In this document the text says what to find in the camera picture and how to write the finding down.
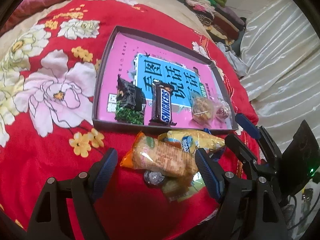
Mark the brown cake clear wrapper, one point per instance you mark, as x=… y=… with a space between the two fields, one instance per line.
x=176 y=188

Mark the pile of folded clothes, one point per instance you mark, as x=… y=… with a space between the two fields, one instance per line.
x=220 y=21

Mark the clear-wrapped red candy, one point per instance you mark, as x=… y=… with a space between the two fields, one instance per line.
x=223 y=110

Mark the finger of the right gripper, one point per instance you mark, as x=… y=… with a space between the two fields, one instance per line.
x=249 y=161
x=266 y=143

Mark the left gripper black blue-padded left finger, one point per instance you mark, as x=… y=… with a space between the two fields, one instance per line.
x=50 y=217

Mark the dark foil-wrapped candy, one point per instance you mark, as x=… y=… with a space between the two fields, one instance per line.
x=153 y=178

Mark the Snickers bar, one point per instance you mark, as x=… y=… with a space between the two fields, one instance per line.
x=161 y=103

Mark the orange cracker pack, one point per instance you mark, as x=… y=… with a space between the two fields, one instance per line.
x=148 y=153

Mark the yellow snack packet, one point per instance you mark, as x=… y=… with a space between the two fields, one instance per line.
x=190 y=140

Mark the clear-wrapped golden pastry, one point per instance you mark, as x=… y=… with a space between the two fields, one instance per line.
x=202 y=109

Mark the red floral blanket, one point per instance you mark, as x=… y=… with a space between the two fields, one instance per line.
x=47 y=85

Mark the green clear snack packet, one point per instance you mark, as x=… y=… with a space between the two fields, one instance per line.
x=195 y=186

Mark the dark shallow box tray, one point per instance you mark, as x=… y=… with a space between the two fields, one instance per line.
x=140 y=57

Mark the cream satin curtain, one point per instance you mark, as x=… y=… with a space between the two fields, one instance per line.
x=281 y=49

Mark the black green pea snack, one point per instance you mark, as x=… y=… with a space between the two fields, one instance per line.
x=130 y=103

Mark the black camera box green light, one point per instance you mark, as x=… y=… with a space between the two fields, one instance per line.
x=299 y=161

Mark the blue cookie packet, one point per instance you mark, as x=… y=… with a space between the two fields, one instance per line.
x=212 y=152

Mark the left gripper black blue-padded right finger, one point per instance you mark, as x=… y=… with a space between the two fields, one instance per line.
x=248 y=208

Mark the pink blue book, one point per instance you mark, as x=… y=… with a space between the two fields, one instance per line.
x=148 y=83

